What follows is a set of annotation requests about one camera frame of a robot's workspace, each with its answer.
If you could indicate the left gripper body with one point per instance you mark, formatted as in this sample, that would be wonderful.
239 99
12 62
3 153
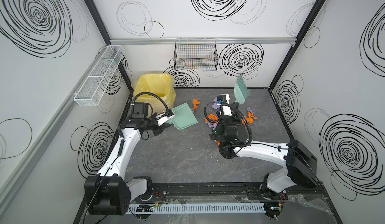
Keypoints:
162 124

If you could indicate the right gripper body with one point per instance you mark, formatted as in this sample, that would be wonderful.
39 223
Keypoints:
221 104

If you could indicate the green hand brush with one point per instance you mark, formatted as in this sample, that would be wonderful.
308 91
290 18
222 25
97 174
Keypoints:
241 91

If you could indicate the green plastic dustpan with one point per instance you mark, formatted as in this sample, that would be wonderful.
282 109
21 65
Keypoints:
183 117

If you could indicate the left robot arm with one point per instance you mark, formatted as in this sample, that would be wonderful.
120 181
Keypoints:
107 192

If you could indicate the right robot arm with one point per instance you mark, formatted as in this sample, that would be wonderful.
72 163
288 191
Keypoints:
234 137

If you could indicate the purple scrap pair back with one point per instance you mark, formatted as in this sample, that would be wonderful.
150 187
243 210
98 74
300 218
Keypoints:
216 104

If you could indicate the orange scrap centre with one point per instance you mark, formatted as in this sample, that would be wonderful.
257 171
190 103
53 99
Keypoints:
211 118

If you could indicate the purple scrap front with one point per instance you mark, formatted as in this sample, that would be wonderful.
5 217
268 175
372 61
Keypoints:
212 125

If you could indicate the purple scrap far right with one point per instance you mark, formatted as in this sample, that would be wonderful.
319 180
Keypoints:
250 110

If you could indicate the orange scrap right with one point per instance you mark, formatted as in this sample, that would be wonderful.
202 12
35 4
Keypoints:
250 118

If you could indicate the orange scrap near back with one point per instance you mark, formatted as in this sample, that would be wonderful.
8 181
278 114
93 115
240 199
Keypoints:
195 104

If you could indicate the yellow bin liner bag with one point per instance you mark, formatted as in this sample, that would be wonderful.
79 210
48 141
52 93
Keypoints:
160 84

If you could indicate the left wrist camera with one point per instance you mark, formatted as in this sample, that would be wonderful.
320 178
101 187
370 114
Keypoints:
164 117

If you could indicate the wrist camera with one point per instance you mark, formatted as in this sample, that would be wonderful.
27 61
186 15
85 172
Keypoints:
223 98
164 117

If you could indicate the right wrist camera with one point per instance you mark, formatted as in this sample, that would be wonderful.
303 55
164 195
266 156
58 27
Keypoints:
223 98

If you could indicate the black wire basket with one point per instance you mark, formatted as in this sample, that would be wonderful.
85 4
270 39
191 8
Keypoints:
195 54

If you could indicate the white wire shelf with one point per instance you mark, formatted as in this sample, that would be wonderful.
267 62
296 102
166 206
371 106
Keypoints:
97 81

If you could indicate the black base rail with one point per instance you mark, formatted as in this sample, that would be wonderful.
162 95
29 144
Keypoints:
164 191

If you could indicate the white slotted cable duct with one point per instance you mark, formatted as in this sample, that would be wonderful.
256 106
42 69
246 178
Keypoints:
190 208

